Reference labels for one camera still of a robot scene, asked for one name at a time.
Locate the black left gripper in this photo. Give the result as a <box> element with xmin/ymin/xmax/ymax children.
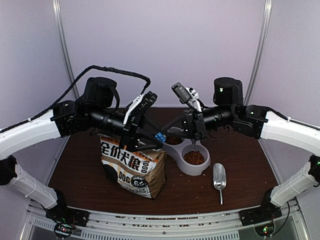
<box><xmin>88</xmin><ymin>105</ymin><xmax>164</xmax><ymax>153</ymax></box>

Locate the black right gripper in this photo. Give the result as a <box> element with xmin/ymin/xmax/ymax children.
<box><xmin>160</xmin><ymin>105</ymin><xmax>236</xmax><ymax>142</ymax></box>

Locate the blue binder clip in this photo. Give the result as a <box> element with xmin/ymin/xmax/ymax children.
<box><xmin>154</xmin><ymin>132</ymin><xmax>167</xmax><ymax>143</ymax></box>

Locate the dog food bag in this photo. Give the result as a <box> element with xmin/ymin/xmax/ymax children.
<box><xmin>100</xmin><ymin>135</ymin><xmax>167</xmax><ymax>199</ymax></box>

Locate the metal scoop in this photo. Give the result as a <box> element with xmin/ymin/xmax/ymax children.
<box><xmin>212</xmin><ymin>163</ymin><xmax>227</xmax><ymax>205</ymax></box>

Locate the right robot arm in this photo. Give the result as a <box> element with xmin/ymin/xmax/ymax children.
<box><xmin>161</xmin><ymin>77</ymin><xmax>320</xmax><ymax>221</ymax></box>

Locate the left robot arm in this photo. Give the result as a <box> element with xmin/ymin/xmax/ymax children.
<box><xmin>0</xmin><ymin>77</ymin><xmax>166</xmax><ymax>222</ymax></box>

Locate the grey double pet bowl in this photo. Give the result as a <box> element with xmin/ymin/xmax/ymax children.
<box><xmin>162</xmin><ymin>135</ymin><xmax>211</xmax><ymax>176</ymax></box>

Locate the brown dog kibble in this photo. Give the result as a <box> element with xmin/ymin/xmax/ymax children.
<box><xmin>165</xmin><ymin>136</ymin><xmax>205</xmax><ymax>165</ymax></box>

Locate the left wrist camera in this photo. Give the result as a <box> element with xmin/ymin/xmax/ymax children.
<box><xmin>123</xmin><ymin>91</ymin><xmax>158</xmax><ymax>125</ymax></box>

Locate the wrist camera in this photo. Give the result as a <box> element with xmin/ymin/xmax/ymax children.
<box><xmin>171</xmin><ymin>82</ymin><xmax>202</xmax><ymax>112</ymax></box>
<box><xmin>123</xmin><ymin>91</ymin><xmax>158</xmax><ymax>125</ymax></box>

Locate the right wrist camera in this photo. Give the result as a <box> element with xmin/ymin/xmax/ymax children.
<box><xmin>171</xmin><ymin>82</ymin><xmax>202</xmax><ymax>112</ymax></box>

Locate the front aluminium rail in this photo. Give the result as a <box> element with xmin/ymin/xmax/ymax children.
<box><xmin>24</xmin><ymin>199</ymin><xmax>308</xmax><ymax>240</ymax></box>

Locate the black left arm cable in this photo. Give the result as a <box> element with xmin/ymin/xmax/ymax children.
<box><xmin>0</xmin><ymin>65</ymin><xmax>151</xmax><ymax>136</ymax></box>

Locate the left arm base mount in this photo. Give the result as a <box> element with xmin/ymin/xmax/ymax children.
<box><xmin>44</xmin><ymin>208</ymin><xmax>90</xmax><ymax>239</ymax></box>

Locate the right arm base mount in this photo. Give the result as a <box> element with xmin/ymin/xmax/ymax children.
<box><xmin>239</xmin><ymin>206</ymin><xmax>282</xmax><ymax>238</ymax></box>

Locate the right aluminium frame post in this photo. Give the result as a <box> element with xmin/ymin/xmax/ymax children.
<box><xmin>244</xmin><ymin>0</ymin><xmax>273</xmax><ymax>105</ymax></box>

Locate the aluminium frame post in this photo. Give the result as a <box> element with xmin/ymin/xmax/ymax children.
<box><xmin>52</xmin><ymin>0</ymin><xmax>74</xmax><ymax>84</ymax></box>
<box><xmin>244</xmin><ymin>0</ymin><xmax>273</xmax><ymax>105</ymax></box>

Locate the left aluminium frame post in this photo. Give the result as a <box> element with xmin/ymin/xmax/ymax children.
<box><xmin>52</xmin><ymin>0</ymin><xmax>74</xmax><ymax>84</ymax></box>

